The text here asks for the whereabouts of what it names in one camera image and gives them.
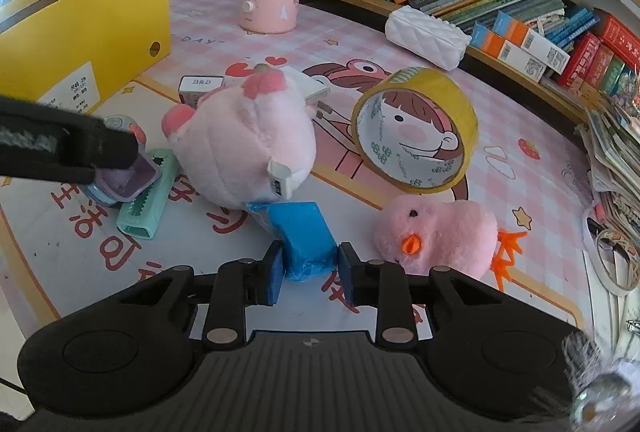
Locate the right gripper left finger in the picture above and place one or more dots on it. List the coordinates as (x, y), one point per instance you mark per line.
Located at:
(241, 284)

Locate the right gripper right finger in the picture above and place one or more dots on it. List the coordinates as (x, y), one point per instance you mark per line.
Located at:
(381, 285)

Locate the pink chick plush toy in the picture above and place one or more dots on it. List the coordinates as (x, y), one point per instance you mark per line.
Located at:
(420, 233)

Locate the blue tissue pack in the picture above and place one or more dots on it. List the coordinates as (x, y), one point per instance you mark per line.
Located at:
(309, 248)

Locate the purple lidded small container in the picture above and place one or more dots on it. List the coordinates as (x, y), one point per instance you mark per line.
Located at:
(114, 186)

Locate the mint green hair clip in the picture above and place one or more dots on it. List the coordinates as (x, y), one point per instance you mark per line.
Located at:
(140, 218)

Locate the pink pig plush toy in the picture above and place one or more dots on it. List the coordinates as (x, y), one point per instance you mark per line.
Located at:
(227, 143)

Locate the small white labelled box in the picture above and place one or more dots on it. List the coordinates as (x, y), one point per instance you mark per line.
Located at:
(192, 88)

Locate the yellow tape roll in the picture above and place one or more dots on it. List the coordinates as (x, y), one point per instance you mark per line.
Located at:
(417, 130)

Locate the white power adapter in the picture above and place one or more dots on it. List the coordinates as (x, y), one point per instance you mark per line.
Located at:
(314, 91)

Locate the yellow cardboard box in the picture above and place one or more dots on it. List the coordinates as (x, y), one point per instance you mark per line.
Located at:
(75, 54)

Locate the cartoon desk mat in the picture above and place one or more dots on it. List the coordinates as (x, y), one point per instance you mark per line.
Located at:
(310, 192)

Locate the pink checkered tablecloth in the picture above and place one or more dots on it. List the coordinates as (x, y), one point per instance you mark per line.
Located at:
(210, 12)

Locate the white quilted pouch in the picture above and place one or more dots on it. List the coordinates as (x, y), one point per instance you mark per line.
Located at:
(437, 41)

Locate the orange white boxes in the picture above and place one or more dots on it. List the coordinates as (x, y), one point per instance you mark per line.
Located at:
(519, 46)

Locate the stack of magazines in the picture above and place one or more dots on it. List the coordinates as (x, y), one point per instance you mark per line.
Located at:
(611, 138)

